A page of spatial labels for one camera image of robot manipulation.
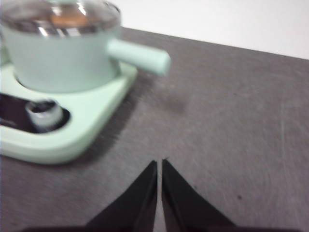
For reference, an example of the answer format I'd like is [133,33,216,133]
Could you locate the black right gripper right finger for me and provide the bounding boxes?
[161,159,239,232]

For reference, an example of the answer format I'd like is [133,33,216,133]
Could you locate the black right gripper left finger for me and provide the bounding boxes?
[82,159,158,232]

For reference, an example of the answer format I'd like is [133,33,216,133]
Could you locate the brown potato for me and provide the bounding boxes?
[51,13,89,26]

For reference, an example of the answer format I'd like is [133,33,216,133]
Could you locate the glass lid with green knob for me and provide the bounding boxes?
[0,0,122,35]

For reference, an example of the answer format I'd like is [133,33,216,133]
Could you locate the mint green steamer pot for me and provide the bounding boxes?
[0,23,171,94]

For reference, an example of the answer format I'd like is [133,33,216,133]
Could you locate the mint green breakfast machine base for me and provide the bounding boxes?
[0,57,139,165]

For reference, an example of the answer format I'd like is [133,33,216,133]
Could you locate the silver control knob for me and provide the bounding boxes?
[25,100,64,134]

